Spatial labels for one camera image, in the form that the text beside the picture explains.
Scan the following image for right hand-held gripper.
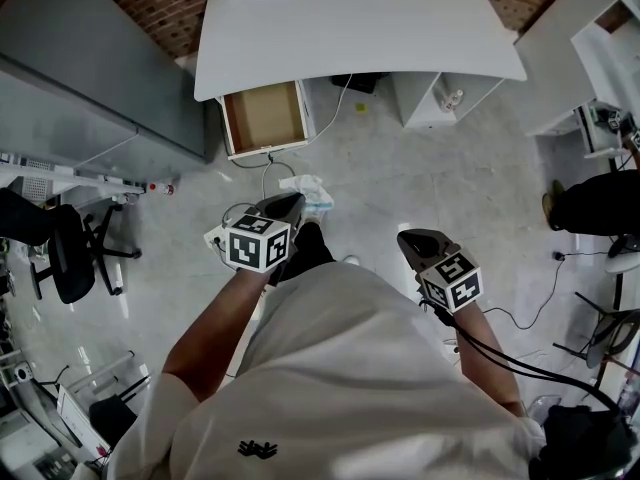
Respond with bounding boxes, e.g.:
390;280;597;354
396;227;485;315

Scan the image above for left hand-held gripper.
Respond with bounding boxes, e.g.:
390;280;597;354
225;191;305;273

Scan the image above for white cloth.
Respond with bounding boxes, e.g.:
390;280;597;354
278;173;335;215

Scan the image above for white drawer with brown inside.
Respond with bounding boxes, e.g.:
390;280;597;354
217;80;316;162

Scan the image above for person's left forearm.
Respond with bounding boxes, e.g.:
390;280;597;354
162;267;271;403

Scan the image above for person's right forearm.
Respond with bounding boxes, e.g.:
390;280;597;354
452;303;524;417

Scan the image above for person's black trouser leg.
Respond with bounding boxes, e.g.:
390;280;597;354
277;221;336;284

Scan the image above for person's white shirt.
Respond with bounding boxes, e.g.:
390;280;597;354
107;260;546;480

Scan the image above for black metal chair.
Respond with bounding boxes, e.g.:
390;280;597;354
552;292;640;369

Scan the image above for grey stool seat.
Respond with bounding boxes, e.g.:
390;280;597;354
604;247;640;274

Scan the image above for black office chair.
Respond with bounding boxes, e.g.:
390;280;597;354
0;187;144;305

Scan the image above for black router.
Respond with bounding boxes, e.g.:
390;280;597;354
330;71;390;94

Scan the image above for black bag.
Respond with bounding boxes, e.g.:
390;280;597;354
529;403;639;480

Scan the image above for white shelving rack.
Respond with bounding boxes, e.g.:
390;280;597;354
0;152;146;194

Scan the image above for white desk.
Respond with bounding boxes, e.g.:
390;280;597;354
193;0;528;130

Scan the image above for grey metal cabinet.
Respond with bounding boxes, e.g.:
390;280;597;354
0;0;209;179

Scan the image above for white cabinet unit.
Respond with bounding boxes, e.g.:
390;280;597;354
569;0;640;159

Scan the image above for black cable with plug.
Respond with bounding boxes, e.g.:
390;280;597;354
482;250;611;330

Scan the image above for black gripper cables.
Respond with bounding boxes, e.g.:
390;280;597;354
418;300;624;414

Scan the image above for white power cable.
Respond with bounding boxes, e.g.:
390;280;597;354
262;72;354;204

